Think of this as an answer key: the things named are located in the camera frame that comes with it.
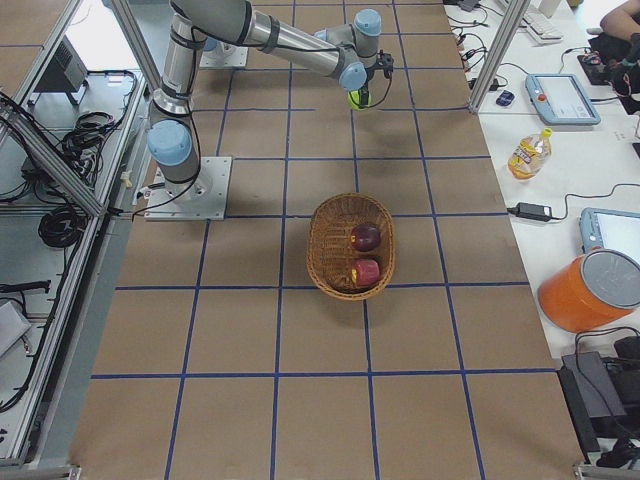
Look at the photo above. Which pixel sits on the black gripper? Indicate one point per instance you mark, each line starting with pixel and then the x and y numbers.
pixel 365 82

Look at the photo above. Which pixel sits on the green apple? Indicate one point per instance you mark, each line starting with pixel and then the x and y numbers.
pixel 352 101

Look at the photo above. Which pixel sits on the dark red apple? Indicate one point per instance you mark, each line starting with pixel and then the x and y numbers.
pixel 365 237

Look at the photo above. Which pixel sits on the red striped apple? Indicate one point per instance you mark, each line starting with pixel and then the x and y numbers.
pixel 365 272

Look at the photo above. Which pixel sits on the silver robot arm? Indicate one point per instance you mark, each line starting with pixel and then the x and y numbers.
pixel 212 33

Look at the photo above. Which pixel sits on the wicker basket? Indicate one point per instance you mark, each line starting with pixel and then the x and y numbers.
pixel 330 255

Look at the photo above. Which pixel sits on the dark blue small pouch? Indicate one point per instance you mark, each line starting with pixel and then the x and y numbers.
pixel 505 98

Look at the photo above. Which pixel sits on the orange juice bottle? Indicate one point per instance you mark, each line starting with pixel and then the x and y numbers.
pixel 530 155

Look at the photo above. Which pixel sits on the teach pendant tablet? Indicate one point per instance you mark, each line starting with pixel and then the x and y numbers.
pixel 560 100

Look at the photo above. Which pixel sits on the black power adapter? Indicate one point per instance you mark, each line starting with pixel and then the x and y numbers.
pixel 531 211

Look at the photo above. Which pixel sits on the orange object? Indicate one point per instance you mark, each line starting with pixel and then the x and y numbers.
pixel 595 289

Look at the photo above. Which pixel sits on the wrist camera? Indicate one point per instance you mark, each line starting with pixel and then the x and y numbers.
pixel 385 63

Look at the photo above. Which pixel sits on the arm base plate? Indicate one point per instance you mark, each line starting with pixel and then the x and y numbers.
pixel 206 199
pixel 224 56

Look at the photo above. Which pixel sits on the aluminium frame post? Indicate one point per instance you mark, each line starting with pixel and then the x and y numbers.
pixel 499 46

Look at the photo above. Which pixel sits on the right side frame post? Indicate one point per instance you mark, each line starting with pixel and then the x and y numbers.
pixel 146 28

